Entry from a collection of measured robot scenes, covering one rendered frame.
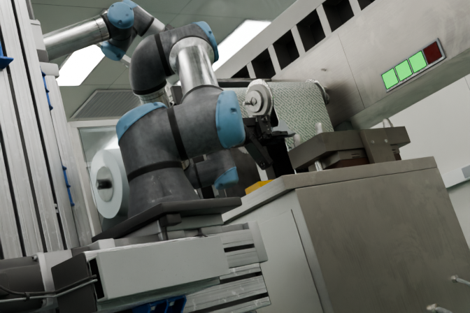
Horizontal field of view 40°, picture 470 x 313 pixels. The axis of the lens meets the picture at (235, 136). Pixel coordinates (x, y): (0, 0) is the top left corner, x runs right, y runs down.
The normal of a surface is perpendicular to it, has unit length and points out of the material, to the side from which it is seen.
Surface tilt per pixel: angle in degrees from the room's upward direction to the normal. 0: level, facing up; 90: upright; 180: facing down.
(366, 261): 90
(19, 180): 90
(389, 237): 90
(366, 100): 90
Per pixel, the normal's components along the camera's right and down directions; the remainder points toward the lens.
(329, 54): -0.79, 0.06
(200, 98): -0.29, -0.82
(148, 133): -0.05, -0.26
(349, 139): 0.55, -0.38
